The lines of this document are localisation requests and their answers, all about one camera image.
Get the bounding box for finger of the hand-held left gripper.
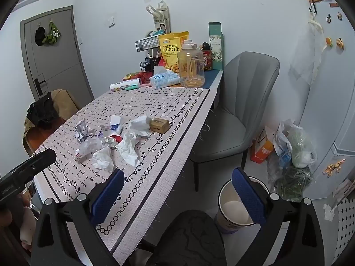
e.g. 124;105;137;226
15;148;57;178

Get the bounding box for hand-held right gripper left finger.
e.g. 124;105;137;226
30;168;125;266

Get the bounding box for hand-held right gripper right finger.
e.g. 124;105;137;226
231;167;333;266

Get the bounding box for round beige trash bin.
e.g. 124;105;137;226
215;176;271;235

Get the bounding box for white tissue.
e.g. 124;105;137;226
91;147;115;172
128;114;153;137
116;131;141;167
323;203;340;222

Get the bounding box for white red wrapper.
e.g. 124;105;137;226
99;115;125;145

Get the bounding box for wooden chair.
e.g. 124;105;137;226
24;122;64;157

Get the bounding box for black garment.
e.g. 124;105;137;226
27;91;60;129

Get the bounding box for clear plastic wrapper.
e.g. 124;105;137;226
74;137;104;162

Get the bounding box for bag of green vegetables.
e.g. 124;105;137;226
273;166;315;203

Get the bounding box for orange and white box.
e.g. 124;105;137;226
250;126;276;163

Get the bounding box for dark patterned seat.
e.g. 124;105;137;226
147;210;228;266

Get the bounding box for white plastic bag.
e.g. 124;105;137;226
273;119;318;169

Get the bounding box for white tissue on floor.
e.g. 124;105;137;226
323;203;340;222

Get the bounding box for small brown cardboard box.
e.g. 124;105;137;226
150;117;170;133

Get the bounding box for yellow fridge magnet strip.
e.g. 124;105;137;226
322;158;347;177

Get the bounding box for grey door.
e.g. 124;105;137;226
20;5;95;103

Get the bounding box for black and white patterned mat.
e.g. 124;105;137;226
331;194;355;261

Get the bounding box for printed pink tablecloth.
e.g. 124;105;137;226
33;84;211;265

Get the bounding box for grey upholstered chair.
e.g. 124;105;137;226
190;51;280;192

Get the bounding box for white wrapped roll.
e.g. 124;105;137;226
109;78;142;92

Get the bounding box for white fridge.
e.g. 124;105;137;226
300;0;355;200

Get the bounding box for black framed table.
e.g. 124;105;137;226
33;69;224;266

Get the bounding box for black cap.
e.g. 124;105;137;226
34;26;46;46

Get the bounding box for red snack packets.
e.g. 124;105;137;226
123;71;152;85

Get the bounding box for blue tissue pack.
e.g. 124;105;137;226
149;66;181;90

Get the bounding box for clear plastic jug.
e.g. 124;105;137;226
177;39;206;88

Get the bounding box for red printed can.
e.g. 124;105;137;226
200;42;213;72

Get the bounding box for black utensil holder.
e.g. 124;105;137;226
139;48;163;72

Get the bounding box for tall green box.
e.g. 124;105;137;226
208;22;225;71

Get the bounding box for white tote bag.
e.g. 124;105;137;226
288;19;325;85

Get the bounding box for yellow snack bag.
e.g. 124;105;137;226
159;31;189;74

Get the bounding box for white milk carton box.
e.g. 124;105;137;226
145;5;163;34
158;0;172;34

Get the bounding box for black door handle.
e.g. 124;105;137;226
34;73;47;95

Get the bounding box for black wire basket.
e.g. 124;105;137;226
135;30;167;53

